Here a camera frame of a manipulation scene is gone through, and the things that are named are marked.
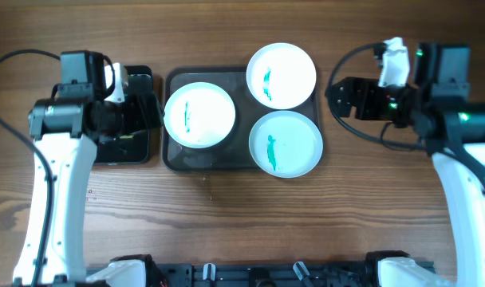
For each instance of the black water tray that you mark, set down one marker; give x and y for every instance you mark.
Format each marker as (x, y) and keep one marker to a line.
(132, 145)

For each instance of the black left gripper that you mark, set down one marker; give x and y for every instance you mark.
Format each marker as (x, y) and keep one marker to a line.
(138, 121)

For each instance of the grey serving tray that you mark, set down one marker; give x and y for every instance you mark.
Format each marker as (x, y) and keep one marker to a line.
(232, 153)

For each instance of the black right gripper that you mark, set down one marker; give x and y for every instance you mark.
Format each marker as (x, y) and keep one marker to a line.
(366, 94)

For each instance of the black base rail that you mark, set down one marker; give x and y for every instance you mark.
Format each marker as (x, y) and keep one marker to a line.
(330, 274)

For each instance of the white plate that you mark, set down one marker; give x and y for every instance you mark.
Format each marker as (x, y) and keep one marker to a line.
(199, 115)
(281, 76)
(285, 144)

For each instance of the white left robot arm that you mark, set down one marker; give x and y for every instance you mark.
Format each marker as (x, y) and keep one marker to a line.
(66, 148)

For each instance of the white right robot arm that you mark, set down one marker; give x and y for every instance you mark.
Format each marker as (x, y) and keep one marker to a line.
(430, 95)

